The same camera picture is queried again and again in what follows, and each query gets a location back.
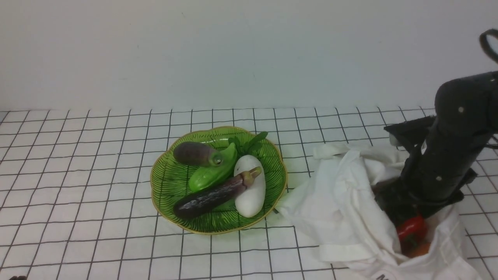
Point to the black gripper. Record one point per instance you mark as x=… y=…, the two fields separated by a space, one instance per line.
x=395 y=200

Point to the red bell pepper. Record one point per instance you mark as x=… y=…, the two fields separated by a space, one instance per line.
x=412 y=233

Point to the white cloth bag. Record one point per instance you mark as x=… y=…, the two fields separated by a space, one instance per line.
x=336 y=208

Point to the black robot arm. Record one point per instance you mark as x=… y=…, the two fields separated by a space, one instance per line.
x=441 y=148

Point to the orange carrot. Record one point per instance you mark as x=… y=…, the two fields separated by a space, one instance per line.
x=420 y=250

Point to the white eggplant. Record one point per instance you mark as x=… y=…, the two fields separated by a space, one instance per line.
x=251 y=201

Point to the green leafy vegetable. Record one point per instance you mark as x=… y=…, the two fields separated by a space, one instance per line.
x=250 y=146

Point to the green leaf-pattern plate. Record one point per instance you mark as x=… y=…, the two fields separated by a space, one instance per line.
x=169 y=182

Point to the green chayote squash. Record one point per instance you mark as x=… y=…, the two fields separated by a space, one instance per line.
x=205 y=177

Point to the long dark purple eggplant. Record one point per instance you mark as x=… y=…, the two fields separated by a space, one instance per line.
x=206 y=200

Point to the short purple-green eggplant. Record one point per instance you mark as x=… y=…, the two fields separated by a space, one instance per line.
x=197 y=154

